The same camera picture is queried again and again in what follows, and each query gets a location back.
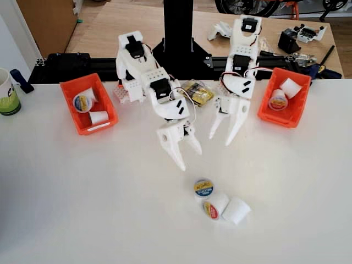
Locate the white moving gripper finger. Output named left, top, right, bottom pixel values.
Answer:
left=184, top=131, right=203, bottom=155
left=208, top=97, right=229, bottom=140

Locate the black blue clamp handle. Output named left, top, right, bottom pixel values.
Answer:
left=9, top=68, right=35, bottom=94

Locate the clear bag of screws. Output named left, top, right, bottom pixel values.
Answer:
left=258, top=36, right=273, bottom=52

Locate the wooden cabinet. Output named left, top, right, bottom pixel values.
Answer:
left=15, top=0, right=81, bottom=58

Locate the orange plastic bin white label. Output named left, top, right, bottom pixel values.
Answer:
left=59, top=73, right=119, bottom=136

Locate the black aluminium rail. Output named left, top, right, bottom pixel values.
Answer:
left=27, top=52, right=311, bottom=85

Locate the white fixed gripper finger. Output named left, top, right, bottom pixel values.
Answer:
left=164, top=142, right=187, bottom=172
left=225, top=109, right=250, bottom=146

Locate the silver metal clamp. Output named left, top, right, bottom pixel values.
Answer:
left=285, top=53, right=317, bottom=67

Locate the yellow black sachet bundle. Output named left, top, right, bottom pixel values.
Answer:
left=183, top=79, right=215, bottom=107

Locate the black printed part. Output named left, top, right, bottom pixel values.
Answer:
left=277, top=28, right=303, bottom=53

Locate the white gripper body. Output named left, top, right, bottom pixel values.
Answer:
left=221, top=54, right=255, bottom=116
left=148, top=79, right=193, bottom=146

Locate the black bicycle wheel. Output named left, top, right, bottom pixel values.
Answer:
left=214, top=0, right=278, bottom=18

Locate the white pod blue yellow lid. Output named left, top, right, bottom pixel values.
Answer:
left=73, top=94, right=94, bottom=114

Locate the blue yellow bar clamp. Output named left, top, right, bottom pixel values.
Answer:
left=307, top=63, right=343, bottom=80

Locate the orange metal stand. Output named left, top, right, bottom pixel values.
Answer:
left=285, top=0, right=301, bottom=20

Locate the black flat box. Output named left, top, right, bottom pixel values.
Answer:
left=47, top=52, right=91, bottom=69

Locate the white part with electronics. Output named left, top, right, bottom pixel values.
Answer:
left=290, top=24, right=327, bottom=43

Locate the black camera mast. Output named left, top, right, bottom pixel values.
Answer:
left=148, top=0, right=212, bottom=82

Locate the white green mug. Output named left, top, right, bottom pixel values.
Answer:
left=0, top=68, right=22, bottom=116

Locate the white coffee pod blue lid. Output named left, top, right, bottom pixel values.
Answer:
left=88, top=110, right=108, bottom=125

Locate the white coffee pod red lid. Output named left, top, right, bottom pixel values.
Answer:
left=202, top=192, right=229, bottom=221
left=268, top=88, right=289, bottom=111
left=279, top=78, right=303, bottom=99

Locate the white printed robot part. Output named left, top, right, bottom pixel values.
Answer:
left=207, top=21, right=233, bottom=41

